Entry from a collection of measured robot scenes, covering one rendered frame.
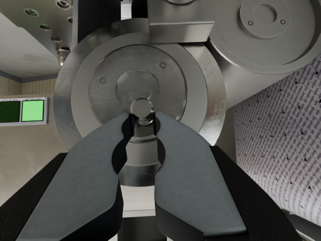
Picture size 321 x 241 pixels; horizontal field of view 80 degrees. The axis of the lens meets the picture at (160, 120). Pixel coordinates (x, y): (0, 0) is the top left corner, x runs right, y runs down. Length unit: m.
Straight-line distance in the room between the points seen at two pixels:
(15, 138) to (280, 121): 0.57
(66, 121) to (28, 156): 0.41
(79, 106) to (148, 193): 0.37
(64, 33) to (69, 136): 0.37
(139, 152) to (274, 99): 0.22
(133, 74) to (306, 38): 0.17
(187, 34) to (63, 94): 0.11
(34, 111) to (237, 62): 0.50
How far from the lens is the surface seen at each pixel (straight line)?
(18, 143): 0.60
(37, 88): 3.87
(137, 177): 0.16
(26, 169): 0.59
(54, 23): 0.50
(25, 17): 0.50
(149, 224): 0.61
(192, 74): 0.17
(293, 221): 0.46
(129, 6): 0.63
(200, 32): 0.17
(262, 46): 0.22
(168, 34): 0.17
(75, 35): 0.22
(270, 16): 0.23
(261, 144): 0.35
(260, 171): 0.36
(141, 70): 0.16
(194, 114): 0.16
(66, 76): 0.19
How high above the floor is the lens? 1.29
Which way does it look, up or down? 8 degrees down
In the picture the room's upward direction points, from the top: 177 degrees clockwise
